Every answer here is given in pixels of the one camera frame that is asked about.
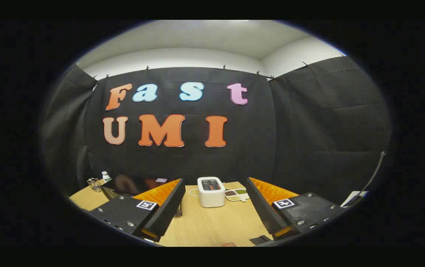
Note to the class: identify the white bottle green label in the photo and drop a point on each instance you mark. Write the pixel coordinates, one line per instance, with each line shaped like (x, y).
(105, 176)

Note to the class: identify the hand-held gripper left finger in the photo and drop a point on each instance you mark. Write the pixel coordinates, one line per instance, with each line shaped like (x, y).
(167, 211)

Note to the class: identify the white sheet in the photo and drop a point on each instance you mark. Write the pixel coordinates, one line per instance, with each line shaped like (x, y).
(353, 198)

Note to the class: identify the white divided snack dish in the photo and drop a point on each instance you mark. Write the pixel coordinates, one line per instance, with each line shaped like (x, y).
(236, 195)

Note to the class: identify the white pop-up toaster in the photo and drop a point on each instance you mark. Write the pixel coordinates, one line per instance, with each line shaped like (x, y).
(211, 196)

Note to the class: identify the black toaster oven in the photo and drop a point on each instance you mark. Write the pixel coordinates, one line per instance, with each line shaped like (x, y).
(130, 185)

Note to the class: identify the small black block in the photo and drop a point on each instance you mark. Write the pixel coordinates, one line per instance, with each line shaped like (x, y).
(260, 239)

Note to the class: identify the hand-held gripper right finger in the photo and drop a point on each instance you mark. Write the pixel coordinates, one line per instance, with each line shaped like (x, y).
(264, 211)

